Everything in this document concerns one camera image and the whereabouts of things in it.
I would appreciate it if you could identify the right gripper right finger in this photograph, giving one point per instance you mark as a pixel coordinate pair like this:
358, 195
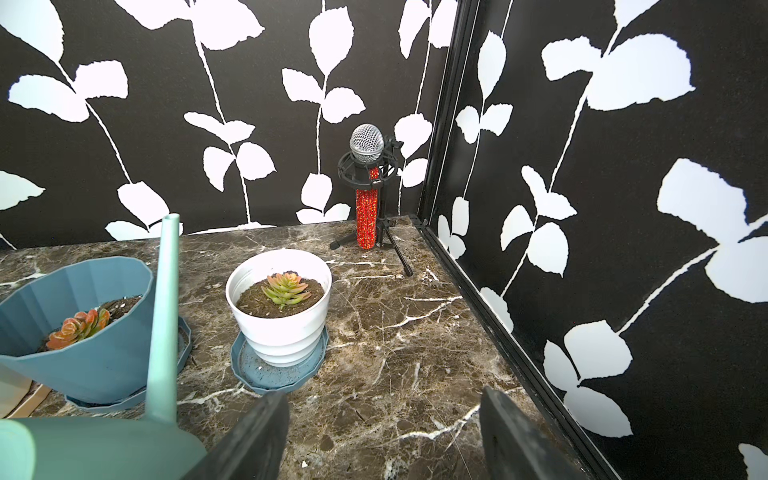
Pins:
514, 447

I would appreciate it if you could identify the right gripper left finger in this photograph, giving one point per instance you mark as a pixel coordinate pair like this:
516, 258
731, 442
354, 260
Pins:
253, 448

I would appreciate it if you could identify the mint green watering can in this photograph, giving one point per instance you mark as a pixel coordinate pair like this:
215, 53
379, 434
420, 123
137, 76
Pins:
153, 447

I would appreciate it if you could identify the white pot right succulent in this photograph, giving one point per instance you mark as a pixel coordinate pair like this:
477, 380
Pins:
280, 301

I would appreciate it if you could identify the blue pot middle succulent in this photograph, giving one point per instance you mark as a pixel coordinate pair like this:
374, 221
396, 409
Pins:
102, 369

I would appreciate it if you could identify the blue saucer under right pot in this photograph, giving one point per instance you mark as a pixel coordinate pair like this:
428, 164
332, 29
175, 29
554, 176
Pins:
263, 378

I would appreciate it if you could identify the blue saucer under pot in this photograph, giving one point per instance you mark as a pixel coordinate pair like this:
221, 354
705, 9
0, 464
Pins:
184, 347
263, 378

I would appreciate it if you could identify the blue saucer under middle pot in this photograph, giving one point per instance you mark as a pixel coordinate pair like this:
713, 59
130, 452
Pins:
184, 347

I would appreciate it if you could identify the red glitter microphone on stand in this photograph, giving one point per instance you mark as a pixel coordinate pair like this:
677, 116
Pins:
369, 166

